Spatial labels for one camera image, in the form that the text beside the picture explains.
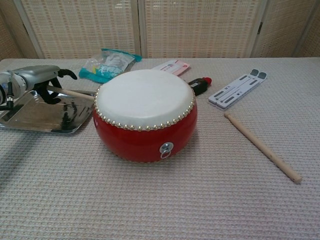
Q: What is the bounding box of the wooden drumstick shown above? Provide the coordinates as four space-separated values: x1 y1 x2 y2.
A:
53 87 97 99
223 110 303 185

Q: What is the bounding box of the red drum white skin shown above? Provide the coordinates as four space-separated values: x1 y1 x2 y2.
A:
92 69 198 164

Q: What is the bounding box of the shiny metal tray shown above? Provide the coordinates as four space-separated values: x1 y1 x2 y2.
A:
0 88 97 135

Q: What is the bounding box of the black bottle red cap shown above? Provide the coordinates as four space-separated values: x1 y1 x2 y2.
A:
187 76 213 97

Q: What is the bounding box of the pink white wipes packet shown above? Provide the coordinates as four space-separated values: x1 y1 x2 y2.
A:
151 58 192 77

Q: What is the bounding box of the teal snack bag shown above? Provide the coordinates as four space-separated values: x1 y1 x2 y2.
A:
78 47 143 84

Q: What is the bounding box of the beige woven tablecloth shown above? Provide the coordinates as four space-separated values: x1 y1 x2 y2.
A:
0 57 320 240

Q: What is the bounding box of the white folding laptop stand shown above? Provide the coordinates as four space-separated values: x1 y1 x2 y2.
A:
208 68 268 111

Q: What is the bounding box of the bamboo folding screen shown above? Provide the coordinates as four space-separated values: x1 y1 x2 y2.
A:
0 0 320 60

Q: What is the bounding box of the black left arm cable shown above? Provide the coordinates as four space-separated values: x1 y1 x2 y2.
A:
6 70 15 111

